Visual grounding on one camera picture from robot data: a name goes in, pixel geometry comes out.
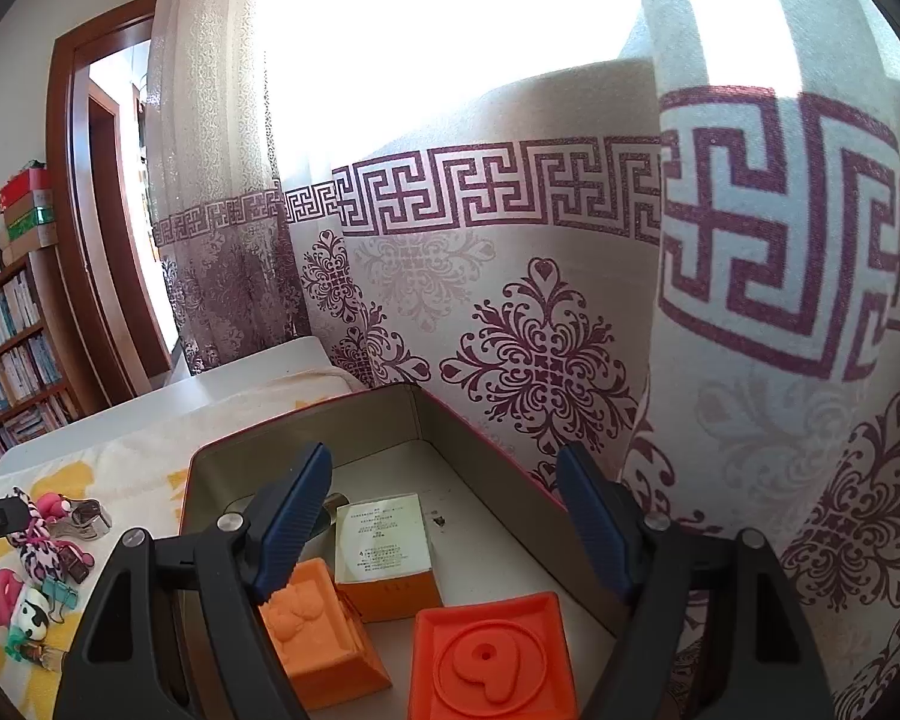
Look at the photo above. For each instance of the red number toy block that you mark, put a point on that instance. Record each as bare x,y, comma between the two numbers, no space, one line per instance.
487,660

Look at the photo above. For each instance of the white cup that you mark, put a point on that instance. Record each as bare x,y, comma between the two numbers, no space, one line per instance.
328,514

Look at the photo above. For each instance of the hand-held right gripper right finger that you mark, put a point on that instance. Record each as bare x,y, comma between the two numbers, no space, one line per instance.
596,525

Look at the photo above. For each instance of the wooden bookshelf with books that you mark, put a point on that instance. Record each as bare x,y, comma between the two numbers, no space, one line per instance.
7,345

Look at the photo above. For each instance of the green box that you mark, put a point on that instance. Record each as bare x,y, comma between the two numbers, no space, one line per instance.
30,221

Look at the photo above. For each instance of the sheer lace curtain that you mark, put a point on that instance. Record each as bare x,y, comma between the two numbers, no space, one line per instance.
210,165

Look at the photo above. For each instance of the pink plush toy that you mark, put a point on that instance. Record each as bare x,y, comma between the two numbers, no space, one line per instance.
49,502

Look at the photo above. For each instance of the panda figurine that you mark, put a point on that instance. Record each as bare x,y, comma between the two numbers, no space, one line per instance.
30,611

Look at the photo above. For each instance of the orange ribbed toy block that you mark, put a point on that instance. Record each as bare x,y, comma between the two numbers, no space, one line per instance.
311,622

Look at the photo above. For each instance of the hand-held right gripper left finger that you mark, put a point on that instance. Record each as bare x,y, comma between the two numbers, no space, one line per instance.
296,517

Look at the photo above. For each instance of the red tin container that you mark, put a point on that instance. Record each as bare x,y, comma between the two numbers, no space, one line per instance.
495,562

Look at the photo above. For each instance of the green binder clip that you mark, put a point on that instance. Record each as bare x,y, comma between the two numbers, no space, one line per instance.
60,592

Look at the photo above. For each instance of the pink flamingo toy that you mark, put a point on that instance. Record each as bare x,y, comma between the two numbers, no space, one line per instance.
4,592

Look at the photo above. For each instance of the red box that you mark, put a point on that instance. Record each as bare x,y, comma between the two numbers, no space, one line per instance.
22,187

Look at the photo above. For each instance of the thick patterned curtain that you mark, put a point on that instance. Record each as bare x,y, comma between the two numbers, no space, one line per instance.
540,300

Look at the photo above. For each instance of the wooden door frame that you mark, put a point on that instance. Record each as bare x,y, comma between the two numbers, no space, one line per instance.
67,202

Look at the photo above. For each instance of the brown cardboard box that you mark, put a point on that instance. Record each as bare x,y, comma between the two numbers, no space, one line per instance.
34,244

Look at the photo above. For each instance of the silver metal clip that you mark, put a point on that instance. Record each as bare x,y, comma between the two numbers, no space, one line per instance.
90,517

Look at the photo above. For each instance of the leopard print plush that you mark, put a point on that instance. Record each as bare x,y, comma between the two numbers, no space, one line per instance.
34,540

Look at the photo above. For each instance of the small white orange carton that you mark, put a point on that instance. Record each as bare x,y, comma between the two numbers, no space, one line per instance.
382,540

